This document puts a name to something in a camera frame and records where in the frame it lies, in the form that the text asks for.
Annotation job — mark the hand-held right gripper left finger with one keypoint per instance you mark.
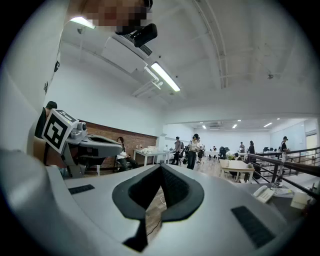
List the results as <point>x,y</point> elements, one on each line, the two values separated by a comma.
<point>95,200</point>

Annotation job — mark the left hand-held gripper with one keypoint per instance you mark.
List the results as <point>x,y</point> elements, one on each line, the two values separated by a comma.
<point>56,130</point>

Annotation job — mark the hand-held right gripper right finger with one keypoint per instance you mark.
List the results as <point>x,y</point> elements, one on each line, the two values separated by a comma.
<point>215,200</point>

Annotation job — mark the person's left forearm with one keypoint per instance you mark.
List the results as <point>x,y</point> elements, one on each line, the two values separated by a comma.
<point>38,150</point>

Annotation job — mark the black office chair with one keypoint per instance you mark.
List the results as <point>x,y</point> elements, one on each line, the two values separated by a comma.
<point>224,153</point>

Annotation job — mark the light wooden table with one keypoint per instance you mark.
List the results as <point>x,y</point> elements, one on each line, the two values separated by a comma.
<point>236,166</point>

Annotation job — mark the plant in white vase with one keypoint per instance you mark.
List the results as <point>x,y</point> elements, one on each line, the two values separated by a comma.
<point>228,158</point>

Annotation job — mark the white cloth pile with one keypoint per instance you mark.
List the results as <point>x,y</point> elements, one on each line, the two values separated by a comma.
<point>149,149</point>

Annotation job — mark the large white table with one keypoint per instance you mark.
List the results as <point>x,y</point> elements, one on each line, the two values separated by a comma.
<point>150,154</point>

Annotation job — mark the white telephone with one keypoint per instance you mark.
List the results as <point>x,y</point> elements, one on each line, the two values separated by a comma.
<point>263,194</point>

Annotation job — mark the small potted plant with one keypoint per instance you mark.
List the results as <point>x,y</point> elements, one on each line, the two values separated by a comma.
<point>250,165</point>

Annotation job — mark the small white table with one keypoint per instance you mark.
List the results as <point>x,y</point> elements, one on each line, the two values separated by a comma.
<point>170,152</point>

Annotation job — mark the dark grey desk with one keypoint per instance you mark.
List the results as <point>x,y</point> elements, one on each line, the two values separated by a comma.
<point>282,207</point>

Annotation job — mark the metal desk stand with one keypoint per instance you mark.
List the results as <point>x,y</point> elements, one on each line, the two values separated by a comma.
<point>280,172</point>

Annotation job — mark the white ceiling pipes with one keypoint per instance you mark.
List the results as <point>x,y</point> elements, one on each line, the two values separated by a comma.
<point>150,86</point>

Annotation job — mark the black metal railing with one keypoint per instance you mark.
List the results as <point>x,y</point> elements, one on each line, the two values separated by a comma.
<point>287,165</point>

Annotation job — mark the cream box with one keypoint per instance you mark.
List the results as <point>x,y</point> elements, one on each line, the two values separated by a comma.
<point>300,200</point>

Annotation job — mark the person's light shirt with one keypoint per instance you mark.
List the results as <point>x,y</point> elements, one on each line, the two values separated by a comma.
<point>25,100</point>

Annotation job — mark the long ceiling light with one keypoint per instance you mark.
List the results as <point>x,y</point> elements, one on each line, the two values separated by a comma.
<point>165,76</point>
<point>82,22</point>

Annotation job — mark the white ceiling air conditioner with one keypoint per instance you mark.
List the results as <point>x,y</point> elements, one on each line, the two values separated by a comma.
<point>125,53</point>

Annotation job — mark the person's head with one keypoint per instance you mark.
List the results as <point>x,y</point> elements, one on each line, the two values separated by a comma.
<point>112,12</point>

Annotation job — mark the black head-worn camera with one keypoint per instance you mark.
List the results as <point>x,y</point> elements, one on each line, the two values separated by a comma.
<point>146,35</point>

